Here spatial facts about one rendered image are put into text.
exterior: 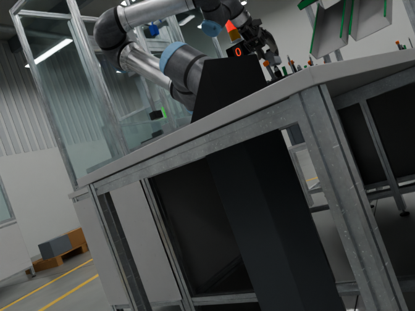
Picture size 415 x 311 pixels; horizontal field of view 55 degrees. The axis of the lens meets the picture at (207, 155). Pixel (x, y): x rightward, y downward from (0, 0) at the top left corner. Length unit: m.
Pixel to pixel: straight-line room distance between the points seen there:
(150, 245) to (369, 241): 1.50
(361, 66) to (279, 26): 12.00
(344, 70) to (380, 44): 11.51
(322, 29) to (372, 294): 1.17
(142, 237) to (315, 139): 1.53
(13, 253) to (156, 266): 4.59
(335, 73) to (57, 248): 6.35
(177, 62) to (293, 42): 11.45
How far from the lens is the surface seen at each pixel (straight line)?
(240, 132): 0.76
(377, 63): 0.85
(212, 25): 1.50
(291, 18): 12.70
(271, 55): 1.72
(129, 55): 1.53
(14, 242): 6.56
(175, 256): 1.95
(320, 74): 0.65
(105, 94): 2.08
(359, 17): 1.62
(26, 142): 11.16
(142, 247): 2.11
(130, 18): 1.49
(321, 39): 1.64
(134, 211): 2.06
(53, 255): 6.78
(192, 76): 1.14
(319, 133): 0.66
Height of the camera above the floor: 0.78
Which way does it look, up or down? level
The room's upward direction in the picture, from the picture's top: 20 degrees counter-clockwise
